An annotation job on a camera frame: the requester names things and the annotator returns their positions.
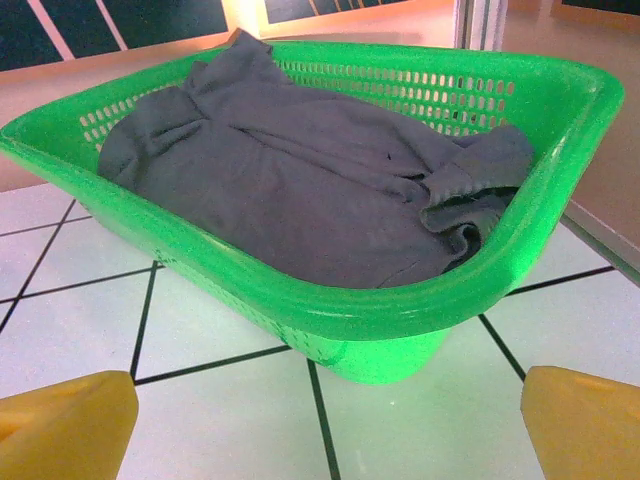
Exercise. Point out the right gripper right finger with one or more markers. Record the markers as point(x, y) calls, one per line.
point(585, 430)

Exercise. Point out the green plastic basket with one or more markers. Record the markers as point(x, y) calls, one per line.
point(350, 310)

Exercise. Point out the grey t-shirt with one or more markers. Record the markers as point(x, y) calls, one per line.
point(280, 200)

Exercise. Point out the aluminium frame post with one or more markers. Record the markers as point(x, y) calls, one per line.
point(477, 22)

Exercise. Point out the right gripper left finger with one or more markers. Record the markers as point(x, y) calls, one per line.
point(65, 430)

